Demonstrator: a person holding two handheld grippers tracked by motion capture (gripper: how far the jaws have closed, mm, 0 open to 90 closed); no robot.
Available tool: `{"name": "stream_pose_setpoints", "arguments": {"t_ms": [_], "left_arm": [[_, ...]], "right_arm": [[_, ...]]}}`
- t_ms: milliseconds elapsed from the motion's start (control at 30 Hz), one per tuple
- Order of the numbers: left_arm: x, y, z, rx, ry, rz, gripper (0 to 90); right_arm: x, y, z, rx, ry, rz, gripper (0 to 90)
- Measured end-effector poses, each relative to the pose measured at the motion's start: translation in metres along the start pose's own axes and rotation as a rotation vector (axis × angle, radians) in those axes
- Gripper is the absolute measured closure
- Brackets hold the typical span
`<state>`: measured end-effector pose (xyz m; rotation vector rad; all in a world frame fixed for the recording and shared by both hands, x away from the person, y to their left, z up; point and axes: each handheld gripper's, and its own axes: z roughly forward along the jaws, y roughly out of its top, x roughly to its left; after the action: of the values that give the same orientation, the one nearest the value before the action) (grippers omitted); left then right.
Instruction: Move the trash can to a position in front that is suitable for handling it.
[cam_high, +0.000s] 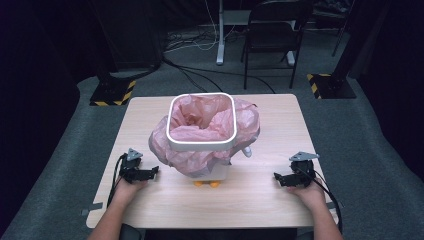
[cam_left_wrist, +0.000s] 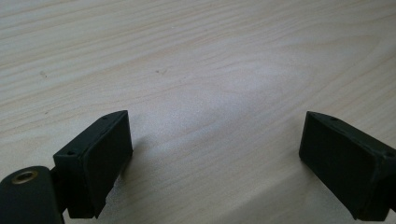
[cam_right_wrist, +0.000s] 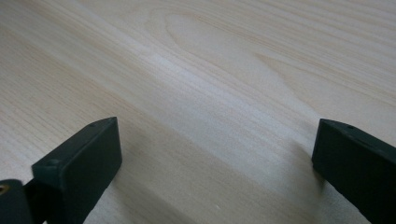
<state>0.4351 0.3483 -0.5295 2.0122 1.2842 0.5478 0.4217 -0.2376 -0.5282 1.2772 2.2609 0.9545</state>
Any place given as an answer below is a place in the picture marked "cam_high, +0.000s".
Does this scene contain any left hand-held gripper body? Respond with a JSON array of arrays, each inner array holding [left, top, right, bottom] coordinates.
[[118, 148, 150, 184]]

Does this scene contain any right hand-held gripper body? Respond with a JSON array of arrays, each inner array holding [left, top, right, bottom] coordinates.
[[285, 151, 320, 188]]

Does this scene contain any white bin rim ring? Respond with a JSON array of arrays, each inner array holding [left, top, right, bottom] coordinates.
[[165, 92, 238, 153]]

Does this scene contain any white trash bin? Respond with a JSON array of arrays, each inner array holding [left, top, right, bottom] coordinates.
[[194, 146, 253, 189]]

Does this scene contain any pink plastic bag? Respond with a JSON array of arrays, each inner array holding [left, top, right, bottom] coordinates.
[[148, 94, 261, 178]]

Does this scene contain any person's left hand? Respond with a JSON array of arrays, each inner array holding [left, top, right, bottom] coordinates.
[[113, 177, 148, 203]]

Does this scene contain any person's right hand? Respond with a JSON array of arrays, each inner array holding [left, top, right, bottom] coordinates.
[[286, 178, 328, 212]]

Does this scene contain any black stand with striped base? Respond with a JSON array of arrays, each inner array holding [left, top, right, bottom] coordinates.
[[306, 0, 394, 100], [89, 0, 165, 107]]

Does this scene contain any black folding chair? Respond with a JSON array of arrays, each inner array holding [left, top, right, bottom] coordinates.
[[240, 0, 314, 90]]

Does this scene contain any right hand-held gripper cable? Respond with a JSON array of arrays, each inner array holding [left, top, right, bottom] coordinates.
[[294, 165, 344, 234]]

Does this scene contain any black floor cable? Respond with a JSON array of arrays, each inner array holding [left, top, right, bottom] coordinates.
[[162, 58, 276, 95]]

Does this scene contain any tangle of floor cables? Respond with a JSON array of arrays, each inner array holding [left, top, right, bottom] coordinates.
[[164, 28, 241, 54]]

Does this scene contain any dark table frame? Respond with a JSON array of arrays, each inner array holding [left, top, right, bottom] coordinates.
[[313, 0, 356, 58]]

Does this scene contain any white desk frame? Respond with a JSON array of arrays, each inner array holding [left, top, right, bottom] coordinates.
[[215, 0, 297, 67]]

